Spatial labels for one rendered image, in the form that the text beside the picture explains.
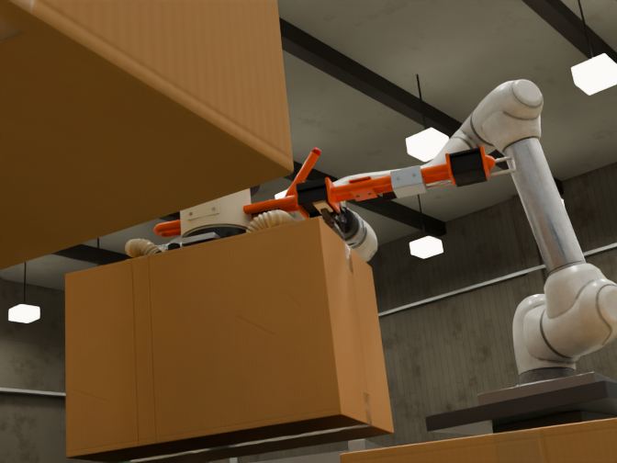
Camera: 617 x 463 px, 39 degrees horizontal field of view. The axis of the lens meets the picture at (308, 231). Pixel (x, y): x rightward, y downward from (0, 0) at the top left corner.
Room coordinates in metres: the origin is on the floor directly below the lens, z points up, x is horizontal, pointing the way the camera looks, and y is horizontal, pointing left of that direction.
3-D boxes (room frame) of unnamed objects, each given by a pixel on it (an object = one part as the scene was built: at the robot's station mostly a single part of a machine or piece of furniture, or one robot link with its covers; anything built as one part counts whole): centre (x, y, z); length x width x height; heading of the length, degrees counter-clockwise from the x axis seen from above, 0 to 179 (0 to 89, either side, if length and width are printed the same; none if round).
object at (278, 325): (1.92, 0.20, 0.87); 0.60 x 0.40 x 0.40; 72
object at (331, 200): (1.86, -0.03, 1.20); 0.10 x 0.08 x 0.06; 165
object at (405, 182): (1.81, -0.24, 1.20); 0.07 x 0.07 x 0.04; 75
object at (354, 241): (2.08, -0.10, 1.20); 0.09 x 0.06 x 0.09; 75
